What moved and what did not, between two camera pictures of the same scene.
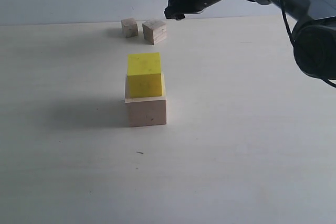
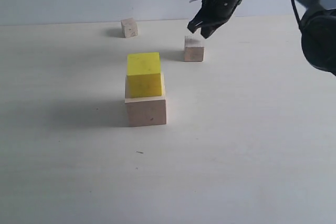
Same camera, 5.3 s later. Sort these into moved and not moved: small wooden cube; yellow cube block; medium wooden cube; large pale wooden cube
Moved: medium wooden cube
Not moved: small wooden cube; yellow cube block; large pale wooden cube
